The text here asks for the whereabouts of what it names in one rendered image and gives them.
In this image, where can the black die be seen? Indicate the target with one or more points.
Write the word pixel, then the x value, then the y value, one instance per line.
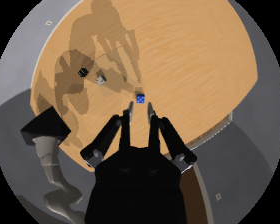
pixel 83 72

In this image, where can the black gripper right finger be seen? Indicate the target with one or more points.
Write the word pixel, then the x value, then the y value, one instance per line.
pixel 185 158

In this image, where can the beige die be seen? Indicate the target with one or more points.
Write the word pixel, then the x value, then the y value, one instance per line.
pixel 101 80

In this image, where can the blue die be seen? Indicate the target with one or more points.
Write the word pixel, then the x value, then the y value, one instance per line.
pixel 140 98

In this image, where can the tan square mat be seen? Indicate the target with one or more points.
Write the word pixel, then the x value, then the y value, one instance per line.
pixel 118 68

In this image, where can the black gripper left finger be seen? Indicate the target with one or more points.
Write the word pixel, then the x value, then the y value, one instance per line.
pixel 93 154

